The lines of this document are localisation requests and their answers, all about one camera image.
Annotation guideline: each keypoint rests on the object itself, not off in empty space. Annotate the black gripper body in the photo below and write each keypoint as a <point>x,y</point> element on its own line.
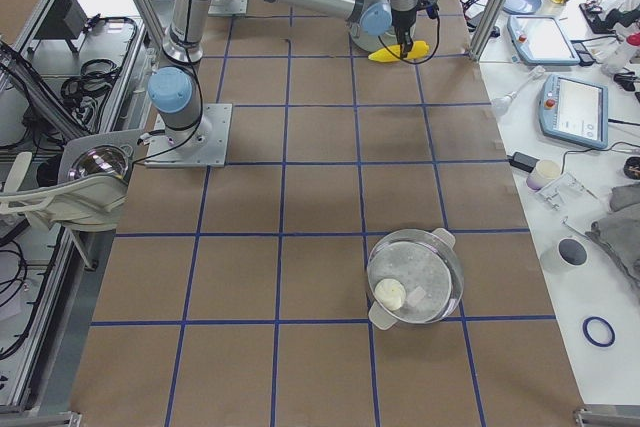
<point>403,17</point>

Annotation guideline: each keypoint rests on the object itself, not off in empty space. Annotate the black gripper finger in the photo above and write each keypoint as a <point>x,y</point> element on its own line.
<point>407,42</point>
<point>401,45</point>

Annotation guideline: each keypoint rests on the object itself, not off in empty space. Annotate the yellow corn cob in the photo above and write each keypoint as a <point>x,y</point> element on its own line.
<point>388,54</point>

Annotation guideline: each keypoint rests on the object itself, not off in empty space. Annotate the pale green electric pot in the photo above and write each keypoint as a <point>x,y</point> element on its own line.
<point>412,279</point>

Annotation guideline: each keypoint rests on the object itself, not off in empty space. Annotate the glass pot lid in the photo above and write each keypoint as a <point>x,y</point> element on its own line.
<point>407,277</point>

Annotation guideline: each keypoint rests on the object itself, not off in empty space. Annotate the blue plate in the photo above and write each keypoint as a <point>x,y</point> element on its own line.
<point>521,7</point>

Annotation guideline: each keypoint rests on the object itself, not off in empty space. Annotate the blue teach pendant far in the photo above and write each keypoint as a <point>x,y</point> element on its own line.
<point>540,40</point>

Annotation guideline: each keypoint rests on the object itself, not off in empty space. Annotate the blue teach pendant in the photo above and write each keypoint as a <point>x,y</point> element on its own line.
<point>574,111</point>
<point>540,40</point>

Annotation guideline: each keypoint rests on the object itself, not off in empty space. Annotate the black power adapter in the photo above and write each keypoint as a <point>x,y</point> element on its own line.
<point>522,161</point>

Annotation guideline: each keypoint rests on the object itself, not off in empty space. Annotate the blue teach pendant near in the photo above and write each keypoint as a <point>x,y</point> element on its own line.
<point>574,111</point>

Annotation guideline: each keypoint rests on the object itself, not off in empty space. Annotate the white cup dark inside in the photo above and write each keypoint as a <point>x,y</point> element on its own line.
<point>564,256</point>

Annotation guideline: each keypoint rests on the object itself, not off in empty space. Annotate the grey cloth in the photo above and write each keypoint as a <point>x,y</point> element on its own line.
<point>617,234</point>

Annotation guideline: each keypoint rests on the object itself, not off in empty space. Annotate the steel bowl lid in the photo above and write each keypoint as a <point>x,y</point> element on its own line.
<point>107,159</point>

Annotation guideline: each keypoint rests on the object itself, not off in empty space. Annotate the steel robot base plate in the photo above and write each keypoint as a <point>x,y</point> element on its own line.
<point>204,146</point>

